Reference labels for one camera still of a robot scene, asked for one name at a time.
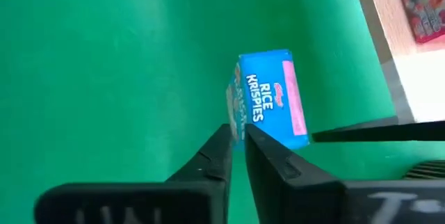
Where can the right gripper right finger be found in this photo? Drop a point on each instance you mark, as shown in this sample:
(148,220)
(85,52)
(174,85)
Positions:
(278,189)

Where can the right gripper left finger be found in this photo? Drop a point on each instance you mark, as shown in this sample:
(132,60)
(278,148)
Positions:
(208,168)

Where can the blue Rice Krispies cereal box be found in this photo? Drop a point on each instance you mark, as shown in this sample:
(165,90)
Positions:
(271,78)

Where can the red Froot Loops cereal box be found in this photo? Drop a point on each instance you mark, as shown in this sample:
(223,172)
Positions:
(424,8)

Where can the black flat metal bar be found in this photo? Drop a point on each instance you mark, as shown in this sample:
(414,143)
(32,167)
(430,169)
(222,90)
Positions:
(400,131)

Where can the green table mat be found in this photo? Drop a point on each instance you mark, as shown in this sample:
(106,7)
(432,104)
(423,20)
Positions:
(104,78)

